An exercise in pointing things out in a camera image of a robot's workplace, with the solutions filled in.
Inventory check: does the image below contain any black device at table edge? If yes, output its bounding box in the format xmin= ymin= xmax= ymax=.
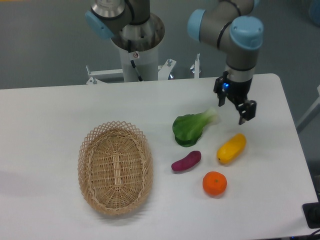
xmin=302 ymin=202 xmax=320 ymax=229

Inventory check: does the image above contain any yellow mango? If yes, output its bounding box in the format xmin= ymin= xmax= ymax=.
xmin=216 ymin=133 xmax=247 ymax=165

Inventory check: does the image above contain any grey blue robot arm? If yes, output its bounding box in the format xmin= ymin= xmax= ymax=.
xmin=85 ymin=0 xmax=264 ymax=124

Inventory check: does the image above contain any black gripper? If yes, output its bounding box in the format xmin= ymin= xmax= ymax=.
xmin=213 ymin=71 xmax=257 ymax=125

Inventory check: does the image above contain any black cable on pedestal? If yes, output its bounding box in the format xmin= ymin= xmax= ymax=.
xmin=127 ymin=39 xmax=145 ymax=82

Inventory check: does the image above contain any orange tangerine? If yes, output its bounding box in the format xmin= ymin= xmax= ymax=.
xmin=202 ymin=171 xmax=228 ymax=196

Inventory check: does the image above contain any woven wicker basket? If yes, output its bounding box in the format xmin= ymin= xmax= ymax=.
xmin=77 ymin=121 xmax=153 ymax=216

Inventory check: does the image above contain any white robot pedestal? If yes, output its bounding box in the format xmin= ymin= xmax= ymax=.
xmin=85 ymin=12 xmax=203 ymax=85

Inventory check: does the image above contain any white table leg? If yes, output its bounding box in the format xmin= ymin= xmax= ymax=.
xmin=295 ymin=85 xmax=320 ymax=134

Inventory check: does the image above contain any green leafy vegetable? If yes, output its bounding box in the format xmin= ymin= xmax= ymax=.
xmin=172 ymin=108 xmax=219 ymax=148

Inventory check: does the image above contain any purple sweet potato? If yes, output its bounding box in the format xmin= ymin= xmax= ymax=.
xmin=171 ymin=150 xmax=202 ymax=172

